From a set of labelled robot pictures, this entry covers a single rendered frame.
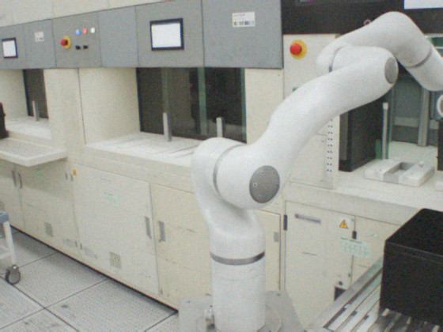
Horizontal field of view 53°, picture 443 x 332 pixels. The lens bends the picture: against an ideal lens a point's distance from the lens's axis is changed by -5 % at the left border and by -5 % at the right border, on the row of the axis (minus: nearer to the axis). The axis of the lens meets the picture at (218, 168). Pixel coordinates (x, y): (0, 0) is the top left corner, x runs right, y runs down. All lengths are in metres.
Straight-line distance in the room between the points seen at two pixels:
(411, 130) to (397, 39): 1.31
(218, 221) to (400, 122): 1.62
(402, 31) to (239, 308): 0.74
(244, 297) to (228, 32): 1.09
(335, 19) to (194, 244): 1.18
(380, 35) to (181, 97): 1.66
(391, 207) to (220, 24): 0.91
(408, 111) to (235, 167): 1.68
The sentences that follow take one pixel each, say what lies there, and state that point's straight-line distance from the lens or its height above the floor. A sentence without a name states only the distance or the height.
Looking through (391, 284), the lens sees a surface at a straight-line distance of 1.16.
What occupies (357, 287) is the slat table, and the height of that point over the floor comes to 0.76.
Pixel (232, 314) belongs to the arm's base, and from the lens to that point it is 1.02.
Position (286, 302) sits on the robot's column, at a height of 0.76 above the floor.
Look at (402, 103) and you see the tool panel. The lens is 2.45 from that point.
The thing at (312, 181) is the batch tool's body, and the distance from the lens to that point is 1.69.
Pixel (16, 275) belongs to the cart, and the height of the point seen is 0.06.
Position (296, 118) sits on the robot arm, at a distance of 0.96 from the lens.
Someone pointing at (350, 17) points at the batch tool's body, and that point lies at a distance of 1.55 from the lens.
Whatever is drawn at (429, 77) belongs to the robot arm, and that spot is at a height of 1.28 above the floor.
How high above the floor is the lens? 1.39
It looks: 16 degrees down
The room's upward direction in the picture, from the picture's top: 2 degrees counter-clockwise
